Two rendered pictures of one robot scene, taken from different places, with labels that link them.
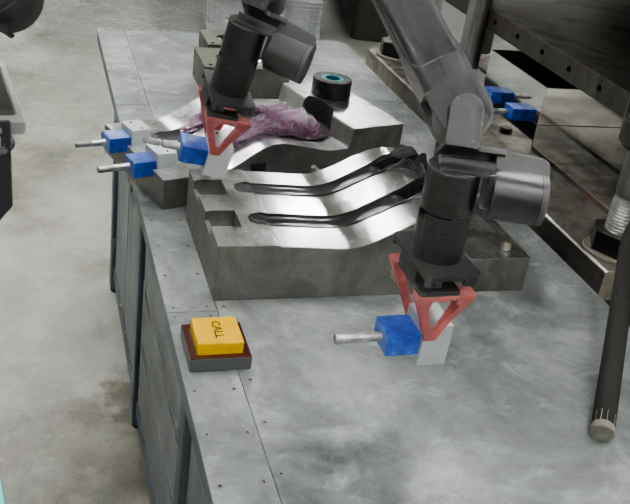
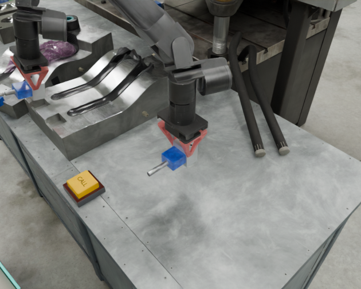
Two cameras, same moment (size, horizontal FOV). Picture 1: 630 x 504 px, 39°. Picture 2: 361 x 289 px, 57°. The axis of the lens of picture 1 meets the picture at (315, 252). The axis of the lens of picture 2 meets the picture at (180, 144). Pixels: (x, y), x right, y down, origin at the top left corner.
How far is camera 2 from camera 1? 0.35 m
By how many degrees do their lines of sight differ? 23
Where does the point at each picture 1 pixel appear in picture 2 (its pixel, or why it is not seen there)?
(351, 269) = (125, 119)
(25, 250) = not seen: outside the picture
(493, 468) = (229, 192)
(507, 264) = not seen: hidden behind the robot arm
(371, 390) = (163, 176)
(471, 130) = (187, 57)
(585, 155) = (186, 16)
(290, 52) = (55, 26)
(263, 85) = not seen: hidden behind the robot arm
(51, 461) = (12, 228)
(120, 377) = (24, 178)
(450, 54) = (161, 17)
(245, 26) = (24, 19)
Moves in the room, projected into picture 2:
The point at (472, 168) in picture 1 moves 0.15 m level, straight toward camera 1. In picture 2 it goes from (191, 74) to (212, 122)
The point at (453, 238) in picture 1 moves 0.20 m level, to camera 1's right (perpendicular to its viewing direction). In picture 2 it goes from (191, 111) to (274, 91)
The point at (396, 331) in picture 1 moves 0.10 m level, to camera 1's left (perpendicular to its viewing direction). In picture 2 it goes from (174, 158) to (132, 170)
